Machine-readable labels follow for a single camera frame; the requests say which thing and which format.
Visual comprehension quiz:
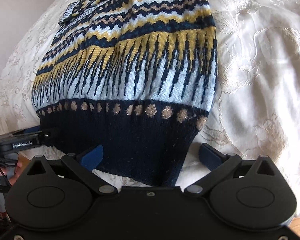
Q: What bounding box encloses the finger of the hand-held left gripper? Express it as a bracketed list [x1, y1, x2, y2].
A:
[39, 127, 59, 147]

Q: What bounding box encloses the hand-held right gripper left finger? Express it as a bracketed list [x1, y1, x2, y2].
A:
[26, 144, 117, 196]

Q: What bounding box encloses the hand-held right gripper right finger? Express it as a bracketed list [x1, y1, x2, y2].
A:
[184, 143, 276, 196]

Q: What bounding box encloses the navy yellow patterned knit sweater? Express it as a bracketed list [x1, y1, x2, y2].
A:
[31, 0, 218, 188]

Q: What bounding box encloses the person's left hand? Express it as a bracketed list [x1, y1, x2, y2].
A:
[0, 161, 23, 198]

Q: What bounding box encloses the black cable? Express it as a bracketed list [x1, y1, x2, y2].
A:
[0, 137, 18, 188]

